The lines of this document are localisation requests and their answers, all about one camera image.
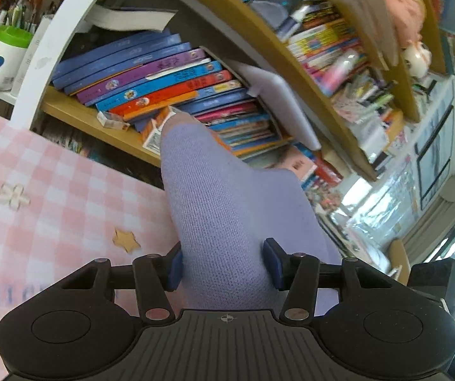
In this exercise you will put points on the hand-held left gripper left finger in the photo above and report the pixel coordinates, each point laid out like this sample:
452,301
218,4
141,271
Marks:
176,270

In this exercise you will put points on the white flat lamp head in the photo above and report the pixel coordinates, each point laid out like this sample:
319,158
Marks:
279,99

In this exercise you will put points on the orange and white box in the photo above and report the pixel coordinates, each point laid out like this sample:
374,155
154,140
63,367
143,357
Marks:
154,131

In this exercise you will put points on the white wooden bookshelf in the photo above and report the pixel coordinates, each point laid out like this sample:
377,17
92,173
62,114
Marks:
92,113

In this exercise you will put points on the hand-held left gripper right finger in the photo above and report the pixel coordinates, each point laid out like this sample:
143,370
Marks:
273,264

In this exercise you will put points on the small white box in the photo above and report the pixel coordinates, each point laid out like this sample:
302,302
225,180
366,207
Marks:
112,120

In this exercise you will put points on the pink plush doll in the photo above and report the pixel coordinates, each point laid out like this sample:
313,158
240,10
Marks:
404,12

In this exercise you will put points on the row of upright colourful books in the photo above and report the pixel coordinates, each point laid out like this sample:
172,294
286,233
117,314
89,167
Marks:
323,33

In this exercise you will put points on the pink gradient bottle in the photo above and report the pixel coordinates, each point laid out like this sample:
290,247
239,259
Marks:
342,67

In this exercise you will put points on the white canister blue label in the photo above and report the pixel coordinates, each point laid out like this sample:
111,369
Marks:
3,59

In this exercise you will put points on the row of slanted colourful books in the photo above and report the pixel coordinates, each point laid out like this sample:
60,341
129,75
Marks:
152,83

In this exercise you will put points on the purple and mauve sweater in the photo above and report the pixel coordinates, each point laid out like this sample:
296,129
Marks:
227,214

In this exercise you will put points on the white figurine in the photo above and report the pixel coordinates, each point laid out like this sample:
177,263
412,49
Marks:
418,59

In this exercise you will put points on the dark framed picture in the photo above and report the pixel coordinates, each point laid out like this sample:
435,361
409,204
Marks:
434,158

